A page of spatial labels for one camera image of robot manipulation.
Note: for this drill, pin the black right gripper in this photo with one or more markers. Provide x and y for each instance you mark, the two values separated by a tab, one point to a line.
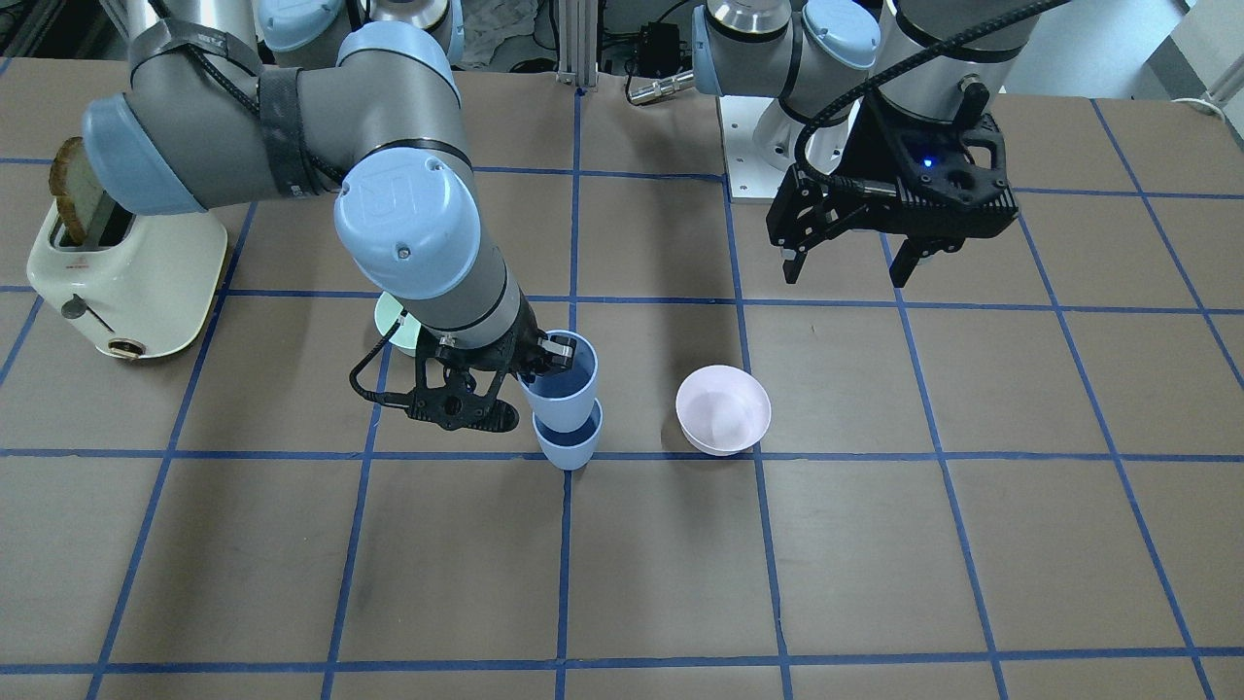
512	347

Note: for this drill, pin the cream white toaster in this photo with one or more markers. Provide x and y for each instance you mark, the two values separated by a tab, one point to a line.
146	296

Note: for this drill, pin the blue cup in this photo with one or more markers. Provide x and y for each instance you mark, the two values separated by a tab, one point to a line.
571	451
563	400

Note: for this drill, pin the mint green bowl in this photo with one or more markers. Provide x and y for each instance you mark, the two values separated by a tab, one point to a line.
388	314

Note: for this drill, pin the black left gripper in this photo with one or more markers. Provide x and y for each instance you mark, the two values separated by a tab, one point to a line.
878	154

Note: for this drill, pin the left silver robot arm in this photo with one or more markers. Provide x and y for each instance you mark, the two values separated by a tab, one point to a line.
819	59

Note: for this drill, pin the toast slice in toaster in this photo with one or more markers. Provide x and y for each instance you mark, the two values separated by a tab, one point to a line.
82	204

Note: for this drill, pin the pink bowl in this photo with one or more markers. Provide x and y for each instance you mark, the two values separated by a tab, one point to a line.
722	410

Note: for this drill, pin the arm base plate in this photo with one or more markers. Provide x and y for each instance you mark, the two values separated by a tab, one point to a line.
759	145

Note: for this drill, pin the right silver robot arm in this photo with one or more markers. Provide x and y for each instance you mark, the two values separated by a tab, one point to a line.
362	104

